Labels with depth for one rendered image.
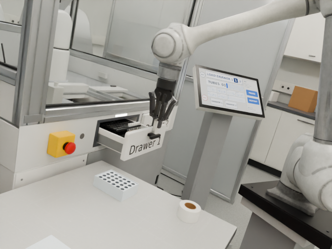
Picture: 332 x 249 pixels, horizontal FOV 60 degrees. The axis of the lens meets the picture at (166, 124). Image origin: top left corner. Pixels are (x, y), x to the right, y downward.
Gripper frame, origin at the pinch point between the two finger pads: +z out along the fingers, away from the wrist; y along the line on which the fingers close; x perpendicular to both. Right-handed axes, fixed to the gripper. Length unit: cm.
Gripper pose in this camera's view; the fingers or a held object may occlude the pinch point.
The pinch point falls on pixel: (155, 127)
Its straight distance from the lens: 117.6
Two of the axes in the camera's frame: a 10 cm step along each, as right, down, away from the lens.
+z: -2.3, 9.4, 2.5
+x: -4.7, 1.1, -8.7
